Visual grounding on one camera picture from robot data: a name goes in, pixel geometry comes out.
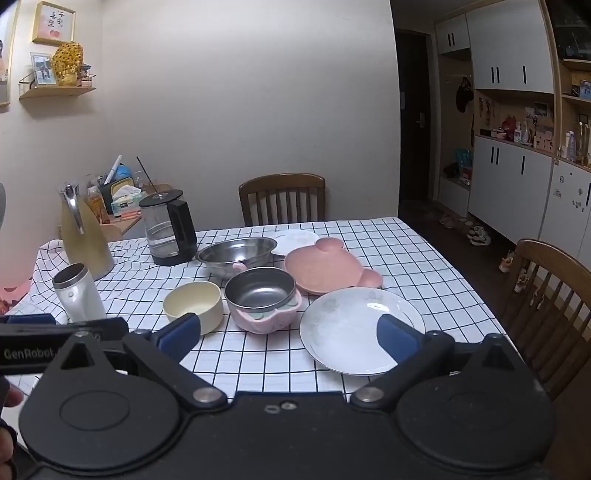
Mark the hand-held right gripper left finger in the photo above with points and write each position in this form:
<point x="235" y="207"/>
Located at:
<point x="178" y="336"/>

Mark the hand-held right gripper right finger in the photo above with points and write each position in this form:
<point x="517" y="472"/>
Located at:
<point x="397" y="339"/>

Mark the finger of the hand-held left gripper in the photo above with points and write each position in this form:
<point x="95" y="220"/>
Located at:
<point x="106" y="325"/>
<point x="30" y="318"/>

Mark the cream bowl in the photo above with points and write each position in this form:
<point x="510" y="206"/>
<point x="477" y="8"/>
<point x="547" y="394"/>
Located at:
<point x="194" y="300"/>

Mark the large white floral plate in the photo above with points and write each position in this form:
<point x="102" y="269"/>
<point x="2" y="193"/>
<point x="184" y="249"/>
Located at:
<point x="341" y="327"/>

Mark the pink bowl with steel liner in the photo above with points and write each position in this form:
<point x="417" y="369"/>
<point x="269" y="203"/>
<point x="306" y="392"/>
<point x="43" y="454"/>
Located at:
<point x="258" y="290"/>

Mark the stainless steel bowl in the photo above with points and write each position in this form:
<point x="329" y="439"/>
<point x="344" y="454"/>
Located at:
<point x="231" y="254"/>

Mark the small white plate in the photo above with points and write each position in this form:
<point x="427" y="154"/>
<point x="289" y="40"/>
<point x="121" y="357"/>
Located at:
<point x="295" y="240"/>

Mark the person's left hand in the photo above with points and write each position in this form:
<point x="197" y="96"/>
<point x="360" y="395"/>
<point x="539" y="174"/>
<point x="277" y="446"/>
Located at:
<point x="11" y="396"/>

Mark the white thermos mug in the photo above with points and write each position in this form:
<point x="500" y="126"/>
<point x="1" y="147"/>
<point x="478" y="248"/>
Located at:
<point x="81" y="300"/>

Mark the black checked white tablecloth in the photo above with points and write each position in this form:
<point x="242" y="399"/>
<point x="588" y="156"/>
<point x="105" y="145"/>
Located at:
<point x="240" y="353"/>

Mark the yellow thermos carafe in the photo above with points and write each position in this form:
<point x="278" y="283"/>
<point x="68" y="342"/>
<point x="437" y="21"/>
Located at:
<point x="87" y="249"/>

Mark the black glass electric kettle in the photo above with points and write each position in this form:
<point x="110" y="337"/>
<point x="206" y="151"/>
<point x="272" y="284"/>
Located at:
<point x="182" y="230"/>

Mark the orange bottle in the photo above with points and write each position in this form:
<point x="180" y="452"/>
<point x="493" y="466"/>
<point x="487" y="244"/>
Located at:
<point x="95" y="205"/>

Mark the pair of slippers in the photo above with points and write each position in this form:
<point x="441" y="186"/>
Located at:
<point x="450" y="221"/>

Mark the pair of sneakers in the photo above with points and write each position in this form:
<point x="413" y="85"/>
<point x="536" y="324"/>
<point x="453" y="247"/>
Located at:
<point x="480" y="236"/>

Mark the small floor toy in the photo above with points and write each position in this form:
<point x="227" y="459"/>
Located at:
<point x="506" y="263"/>

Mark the wooden chair with slatted back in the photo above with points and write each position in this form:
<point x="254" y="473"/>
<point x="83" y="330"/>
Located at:
<point x="545" y="251"/>
<point x="281" y="181"/>

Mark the white lower cabinets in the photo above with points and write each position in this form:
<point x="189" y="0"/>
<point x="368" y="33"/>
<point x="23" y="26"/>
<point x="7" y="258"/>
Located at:
<point x="508" y="184"/>

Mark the dark door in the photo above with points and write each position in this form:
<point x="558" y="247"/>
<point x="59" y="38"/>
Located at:
<point x="415" y="115"/>

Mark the red plush toy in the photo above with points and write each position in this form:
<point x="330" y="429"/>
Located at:
<point x="510" y="128"/>

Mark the black hanging bag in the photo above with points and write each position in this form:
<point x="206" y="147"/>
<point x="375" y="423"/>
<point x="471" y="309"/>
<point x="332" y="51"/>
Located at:
<point x="464" y="94"/>

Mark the golden ornament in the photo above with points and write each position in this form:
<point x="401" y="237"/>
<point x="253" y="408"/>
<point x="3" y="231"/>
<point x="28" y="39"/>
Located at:
<point x="69" y="62"/>

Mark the framed calligraphy picture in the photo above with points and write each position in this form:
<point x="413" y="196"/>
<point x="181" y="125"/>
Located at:
<point x="53" y="23"/>

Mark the wooden wall shelf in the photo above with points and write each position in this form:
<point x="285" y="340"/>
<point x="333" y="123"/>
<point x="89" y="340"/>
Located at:
<point x="55" y="92"/>

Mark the small photo frame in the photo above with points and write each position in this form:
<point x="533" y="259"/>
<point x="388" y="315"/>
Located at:
<point x="43" y="69"/>

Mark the large wall frame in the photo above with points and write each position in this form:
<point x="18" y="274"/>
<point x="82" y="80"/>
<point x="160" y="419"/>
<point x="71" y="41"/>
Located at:
<point x="4" y="55"/>

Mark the white upper wall cabinets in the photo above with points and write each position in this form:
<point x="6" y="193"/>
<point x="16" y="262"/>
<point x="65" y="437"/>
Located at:
<point x="508" y="46"/>

